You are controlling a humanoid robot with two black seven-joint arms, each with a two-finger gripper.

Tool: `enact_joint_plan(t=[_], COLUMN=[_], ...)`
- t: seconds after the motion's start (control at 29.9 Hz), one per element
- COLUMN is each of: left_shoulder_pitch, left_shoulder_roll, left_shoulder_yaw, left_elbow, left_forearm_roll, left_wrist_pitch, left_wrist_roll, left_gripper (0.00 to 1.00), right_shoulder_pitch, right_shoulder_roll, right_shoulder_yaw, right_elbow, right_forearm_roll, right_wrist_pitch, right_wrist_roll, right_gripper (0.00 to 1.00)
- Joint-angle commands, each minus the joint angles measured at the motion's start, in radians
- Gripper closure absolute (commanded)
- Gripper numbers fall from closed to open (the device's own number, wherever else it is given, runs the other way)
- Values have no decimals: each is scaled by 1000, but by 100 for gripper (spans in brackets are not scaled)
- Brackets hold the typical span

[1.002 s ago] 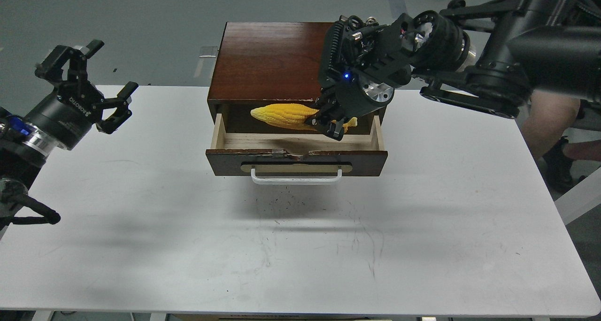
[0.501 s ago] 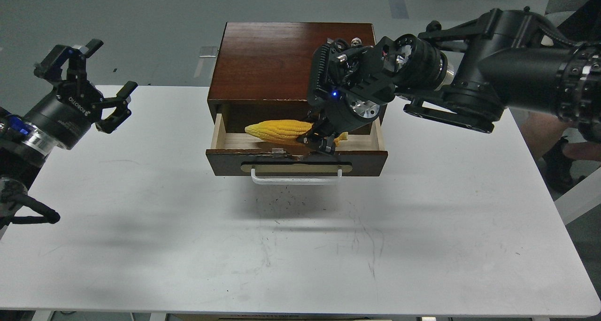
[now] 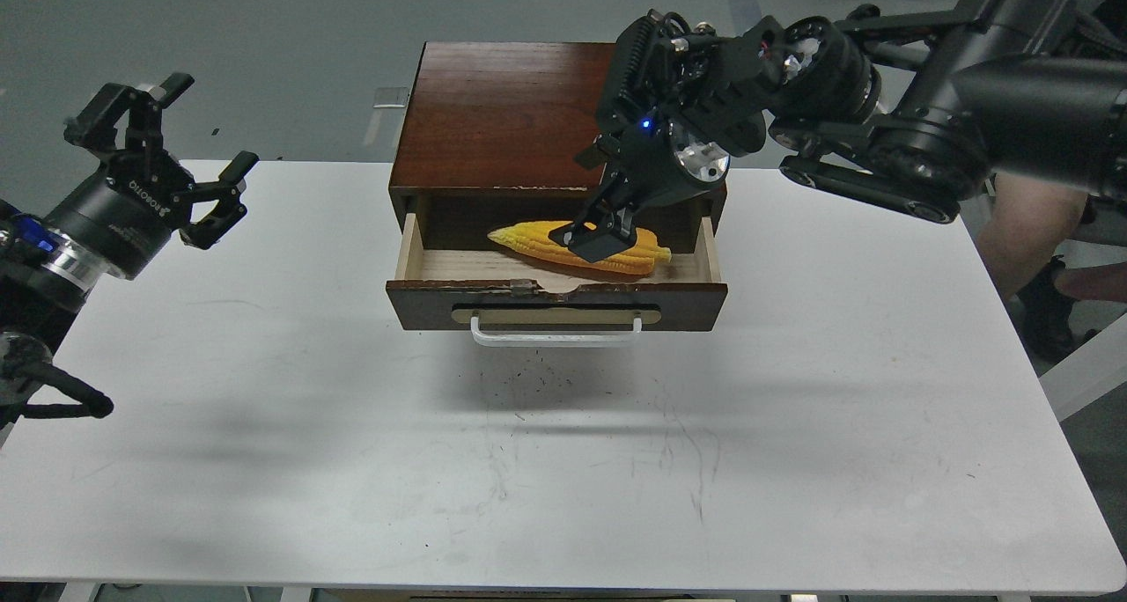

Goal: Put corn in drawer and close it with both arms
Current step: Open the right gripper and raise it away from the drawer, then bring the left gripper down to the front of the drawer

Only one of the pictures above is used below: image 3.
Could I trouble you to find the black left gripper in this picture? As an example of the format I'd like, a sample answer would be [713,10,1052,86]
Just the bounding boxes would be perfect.
[46,72,259,280]

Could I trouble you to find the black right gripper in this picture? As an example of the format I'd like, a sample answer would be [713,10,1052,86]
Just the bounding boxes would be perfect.
[549,130,730,264]

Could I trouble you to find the yellow corn cob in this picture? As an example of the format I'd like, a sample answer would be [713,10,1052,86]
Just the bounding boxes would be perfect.
[487,220,673,276]

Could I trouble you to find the wooden drawer with white handle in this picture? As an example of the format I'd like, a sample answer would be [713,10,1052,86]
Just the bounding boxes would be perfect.
[387,195,728,334]

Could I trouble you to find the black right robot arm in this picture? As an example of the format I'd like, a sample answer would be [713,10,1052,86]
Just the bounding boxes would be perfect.
[549,0,1126,262]

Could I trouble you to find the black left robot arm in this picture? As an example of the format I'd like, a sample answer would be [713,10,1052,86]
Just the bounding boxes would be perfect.
[1,72,259,426]

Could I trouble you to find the dark wooden cabinet box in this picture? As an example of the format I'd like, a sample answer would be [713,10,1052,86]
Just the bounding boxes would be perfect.
[388,41,728,254]

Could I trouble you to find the seated person in black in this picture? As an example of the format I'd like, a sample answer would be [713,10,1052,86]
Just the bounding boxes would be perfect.
[975,0,1127,365]

